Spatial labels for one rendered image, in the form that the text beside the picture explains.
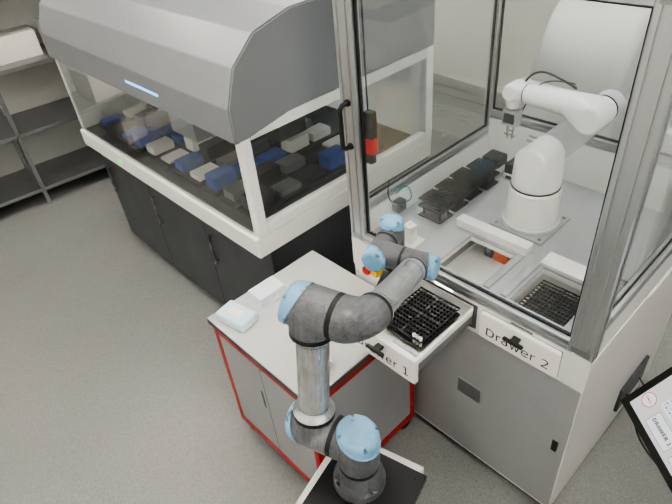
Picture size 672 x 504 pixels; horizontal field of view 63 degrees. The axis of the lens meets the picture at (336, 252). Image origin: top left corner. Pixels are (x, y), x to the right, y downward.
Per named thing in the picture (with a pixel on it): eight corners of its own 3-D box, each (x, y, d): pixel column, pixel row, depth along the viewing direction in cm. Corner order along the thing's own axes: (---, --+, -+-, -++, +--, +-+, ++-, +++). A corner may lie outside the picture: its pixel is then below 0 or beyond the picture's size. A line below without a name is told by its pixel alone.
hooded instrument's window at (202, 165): (256, 238, 239) (235, 143, 211) (83, 130, 347) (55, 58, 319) (423, 139, 298) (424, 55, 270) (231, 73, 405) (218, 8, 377)
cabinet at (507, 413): (548, 520, 223) (585, 396, 174) (363, 383, 285) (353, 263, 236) (648, 380, 272) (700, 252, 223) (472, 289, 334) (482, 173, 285)
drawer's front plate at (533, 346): (554, 378, 179) (559, 355, 172) (478, 334, 196) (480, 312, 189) (557, 375, 180) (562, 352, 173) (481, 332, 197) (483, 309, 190)
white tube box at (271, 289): (262, 309, 225) (260, 300, 221) (250, 299, 230) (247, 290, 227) (286, 293, 231) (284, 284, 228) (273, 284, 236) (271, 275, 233)
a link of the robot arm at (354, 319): (375, 321, 117) (445, 245, 157) (330, 306, 122) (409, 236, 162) (370, 366, 122) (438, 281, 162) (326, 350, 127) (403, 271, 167)
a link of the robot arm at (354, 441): (369, 486, 147) (369, 458, 139) (325, 466, 152) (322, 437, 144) (387, 450, 155) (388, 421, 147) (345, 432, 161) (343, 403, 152)
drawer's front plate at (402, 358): (414, 385, 181) (414, 362, 175) (352, 341, 199) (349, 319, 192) (418, 382, 182) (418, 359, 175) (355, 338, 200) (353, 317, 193)
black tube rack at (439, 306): (420, 355, 189) (420, 342, 185) (382, 330, 199) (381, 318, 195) (459, 320, 200) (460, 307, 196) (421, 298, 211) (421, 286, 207)
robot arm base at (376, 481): (377, 511, 152) (377, 492, 146) (325, 494, 156) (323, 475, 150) (391, 463, 163) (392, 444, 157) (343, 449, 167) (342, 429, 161)
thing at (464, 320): (414, 376, 182) (414, 364, 179) (358, 338, 198) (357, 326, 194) (484, 311, 203) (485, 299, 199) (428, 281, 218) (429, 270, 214)
